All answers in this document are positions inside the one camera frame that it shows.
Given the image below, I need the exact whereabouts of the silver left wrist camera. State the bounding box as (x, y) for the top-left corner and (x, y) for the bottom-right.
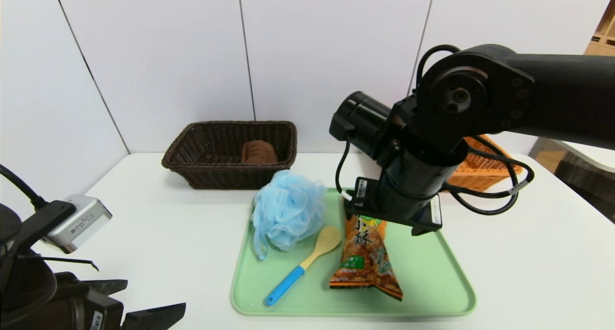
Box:
(41, 194), (112, 254)

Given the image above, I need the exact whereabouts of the light green plastic tray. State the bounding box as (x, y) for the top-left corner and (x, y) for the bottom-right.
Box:
(230, 187), (477, 317)

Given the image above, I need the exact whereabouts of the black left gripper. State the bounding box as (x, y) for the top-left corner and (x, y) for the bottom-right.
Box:
(54, 271), (186, 330)

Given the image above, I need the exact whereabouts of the orange snack bag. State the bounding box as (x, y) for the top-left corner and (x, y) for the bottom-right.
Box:
(329, 214), (403, 300)

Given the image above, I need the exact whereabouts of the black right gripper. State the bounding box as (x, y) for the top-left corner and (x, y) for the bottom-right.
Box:
(344, 139), (468, 236)

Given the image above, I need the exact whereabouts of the dark woven chair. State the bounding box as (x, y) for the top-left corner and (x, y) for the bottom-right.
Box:
(555, 152), (615, 223)

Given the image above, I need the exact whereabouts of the brown towel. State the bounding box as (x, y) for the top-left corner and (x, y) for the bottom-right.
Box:
(240, 140), (278, 166)

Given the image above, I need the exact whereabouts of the black left camera cable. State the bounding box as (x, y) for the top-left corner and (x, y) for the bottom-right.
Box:
(0, 164), (49, 209)

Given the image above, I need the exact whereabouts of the wooden shelf unit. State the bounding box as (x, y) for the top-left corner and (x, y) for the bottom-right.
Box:
(584, 0), (615, 57)

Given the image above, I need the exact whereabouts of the dark brown wicker basket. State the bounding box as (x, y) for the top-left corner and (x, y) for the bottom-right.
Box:
(162, 121), (297, 190)

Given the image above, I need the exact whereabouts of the light blue mesh bath pouf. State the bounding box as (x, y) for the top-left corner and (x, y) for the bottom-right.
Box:
(250, 170), (327, 260)

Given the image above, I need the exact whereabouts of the yellow spoon with blue handle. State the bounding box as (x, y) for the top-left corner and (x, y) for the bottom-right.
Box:
(264, 226), (342, 306)

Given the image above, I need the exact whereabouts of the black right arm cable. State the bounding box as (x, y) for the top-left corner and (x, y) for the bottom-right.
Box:
(442, 135), (535, 216)

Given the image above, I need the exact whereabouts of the white side table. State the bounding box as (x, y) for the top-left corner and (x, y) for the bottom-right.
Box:
(529, 138), (615, 173)

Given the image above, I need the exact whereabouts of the orange wicker basket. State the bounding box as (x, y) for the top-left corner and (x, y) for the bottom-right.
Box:
(442, 135), (523, 192)

